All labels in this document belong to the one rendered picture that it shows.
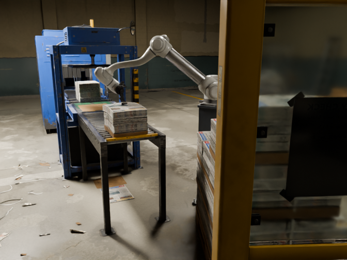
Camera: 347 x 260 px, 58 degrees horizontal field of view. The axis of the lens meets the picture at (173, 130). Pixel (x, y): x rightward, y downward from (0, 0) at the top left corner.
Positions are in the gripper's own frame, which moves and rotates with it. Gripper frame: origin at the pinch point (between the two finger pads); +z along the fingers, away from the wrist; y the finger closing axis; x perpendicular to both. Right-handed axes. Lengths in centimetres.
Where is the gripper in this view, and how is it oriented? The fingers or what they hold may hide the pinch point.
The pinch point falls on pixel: (125, 94)
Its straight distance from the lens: 265.6
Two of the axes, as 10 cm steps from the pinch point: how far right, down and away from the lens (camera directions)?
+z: 4.0, 3.2, -8.6
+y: -0.3, 9.4, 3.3
